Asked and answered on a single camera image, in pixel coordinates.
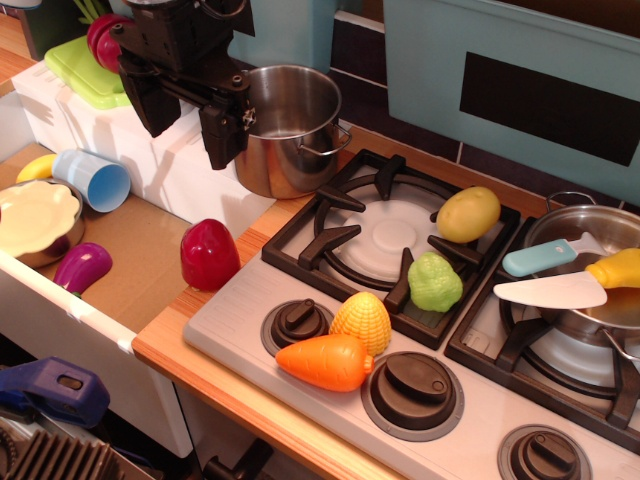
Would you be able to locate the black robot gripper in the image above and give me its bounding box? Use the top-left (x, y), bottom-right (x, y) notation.
top-left (111, 1), bottom-right (256, 170)

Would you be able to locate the tall stainless steel pot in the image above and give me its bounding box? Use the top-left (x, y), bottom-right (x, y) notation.
top-left (234, 65), bottom-right (351, 199)

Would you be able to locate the yellow toy sweet potato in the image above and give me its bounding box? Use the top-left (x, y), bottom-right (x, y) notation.
top-left (436, 186), bottom-right (501, 244)

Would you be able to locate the light blue plastic cup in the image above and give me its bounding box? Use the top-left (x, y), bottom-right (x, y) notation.
top-left (52, 150), bottom-right (131, 213)

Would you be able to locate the magenta toy onion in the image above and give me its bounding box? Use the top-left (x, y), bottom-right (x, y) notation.
top-left (87, 13), bottom-right (133, 74)

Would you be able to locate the green plastic cutting board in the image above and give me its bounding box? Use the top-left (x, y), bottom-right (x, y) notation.
top-left (44, 36), bottom-right (131, 110)

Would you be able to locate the red toy pepper half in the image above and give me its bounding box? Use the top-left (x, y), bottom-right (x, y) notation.
top-left (180, 219), bottom-right (241, 291)

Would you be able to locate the white sink basin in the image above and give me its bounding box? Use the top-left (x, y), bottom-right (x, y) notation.
top-left (1, 63), bottom-right (271, 457)

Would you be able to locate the yellow toy lemon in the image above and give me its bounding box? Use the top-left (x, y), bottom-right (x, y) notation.
top-left (15, 154), bottom-right (57, 184)

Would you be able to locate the purple toy eggplant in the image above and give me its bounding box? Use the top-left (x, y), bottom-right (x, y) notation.
top-left (53, 242), bottom-right (113, 297)

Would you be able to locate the cream flower-shaped plate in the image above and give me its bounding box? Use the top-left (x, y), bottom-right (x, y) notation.
top-left (1, 180), bottom-right (84, 266)

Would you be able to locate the small steel bowl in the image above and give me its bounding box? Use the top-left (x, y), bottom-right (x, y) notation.
top-left (15, 180), bottom-right (85, 268)

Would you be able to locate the black left burner grate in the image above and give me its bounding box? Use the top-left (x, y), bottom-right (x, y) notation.
top-left (262, 150), bottom-right (520, 350)

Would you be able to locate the black burner grate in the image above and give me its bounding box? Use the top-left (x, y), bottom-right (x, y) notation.
top-left (262, 150), bottom-right (520, 350)
top-left (444, 215), bottom-right (640, 445)

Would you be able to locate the black left stove knob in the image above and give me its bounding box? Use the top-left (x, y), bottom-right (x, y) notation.
top-left (261, 298), bottom-right (334, 356)

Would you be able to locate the black stove knob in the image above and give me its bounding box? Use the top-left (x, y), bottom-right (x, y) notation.
top-left (497, 424), bottom-right (593, 480)
top-left (261, 298), bottom-right (334, 356)
top-left (360, 351), bottom-right (465, 442)

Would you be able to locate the yellow toy corn half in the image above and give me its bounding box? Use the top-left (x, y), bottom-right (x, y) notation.
top-left (329, 292), bottom-right (392, 356)

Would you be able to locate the grey toy stove top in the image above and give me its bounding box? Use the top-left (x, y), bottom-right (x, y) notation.
top-left (184, 152), bottom-right (639, 479)

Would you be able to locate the orange toy carrot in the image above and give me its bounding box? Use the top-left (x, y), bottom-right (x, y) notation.
top-left (275, 334), bottom-right (374, 392)

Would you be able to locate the green toy lettuce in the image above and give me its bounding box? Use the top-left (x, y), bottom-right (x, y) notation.
top-left (407, 252), bottom-right (463, 313)

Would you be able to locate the blue clamp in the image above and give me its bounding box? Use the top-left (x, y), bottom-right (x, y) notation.
top-left (1, 357), bottom-right (110, 428)

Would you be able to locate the black middle stove knob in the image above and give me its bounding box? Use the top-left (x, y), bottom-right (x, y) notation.
top-left (360, 351), bottom-right (465, 442)

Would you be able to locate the shallow steel pan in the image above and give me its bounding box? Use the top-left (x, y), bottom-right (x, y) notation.
top-left (520, 192), bottom-right (639, 362)

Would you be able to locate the black right stove knob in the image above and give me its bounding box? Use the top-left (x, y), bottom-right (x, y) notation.
top-left (497, 424), bottom-right (593, 480)

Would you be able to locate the black right burner grate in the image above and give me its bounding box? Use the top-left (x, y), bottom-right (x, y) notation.
top-left (444, 215), bottom-right (640, 445)

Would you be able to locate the white knife blue handle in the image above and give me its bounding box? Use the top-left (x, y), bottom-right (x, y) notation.
top-left (502, 232), bottom-right (608, 277)

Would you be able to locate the white knife yellow handle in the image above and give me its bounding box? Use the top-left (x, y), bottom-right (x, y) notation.
top-left (493, 248), bottom-right (639, 310)

